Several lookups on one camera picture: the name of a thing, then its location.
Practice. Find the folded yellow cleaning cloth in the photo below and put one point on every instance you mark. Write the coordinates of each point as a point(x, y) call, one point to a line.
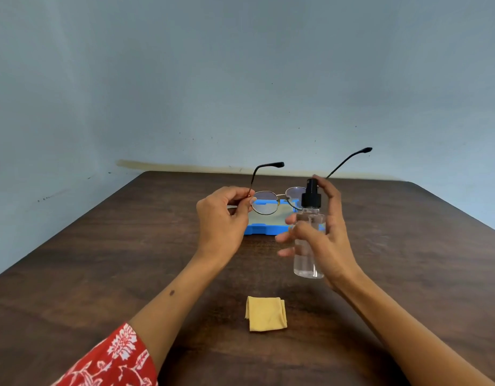
point(266, 314)

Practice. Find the person's right forearm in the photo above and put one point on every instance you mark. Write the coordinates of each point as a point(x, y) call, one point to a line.
point(392, 329)

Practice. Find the person's right hand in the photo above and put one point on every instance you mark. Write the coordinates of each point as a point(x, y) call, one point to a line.
point(336, 253)

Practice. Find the person's left thumb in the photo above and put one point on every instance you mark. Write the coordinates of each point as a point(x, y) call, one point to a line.
point(244, 211)

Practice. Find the clear spray bottle black pump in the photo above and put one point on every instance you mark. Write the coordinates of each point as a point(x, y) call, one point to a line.
point(305, 266)

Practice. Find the person's left forearm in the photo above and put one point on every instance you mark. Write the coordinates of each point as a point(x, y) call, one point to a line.
point(179, 293)

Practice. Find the thin metal frame eyeglasses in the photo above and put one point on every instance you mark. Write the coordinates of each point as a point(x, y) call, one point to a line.
point(266, 203)

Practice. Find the red floral sleeve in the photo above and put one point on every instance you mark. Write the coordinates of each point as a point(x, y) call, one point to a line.
point(111, 363)

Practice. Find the person's left hand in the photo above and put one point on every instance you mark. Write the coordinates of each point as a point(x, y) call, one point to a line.
point(217, 225)

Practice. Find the person's right thumb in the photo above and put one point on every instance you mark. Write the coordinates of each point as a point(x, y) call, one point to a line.
point(297, 233)

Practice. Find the blue plastic tray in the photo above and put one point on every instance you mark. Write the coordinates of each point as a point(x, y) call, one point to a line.
point(258, 229)

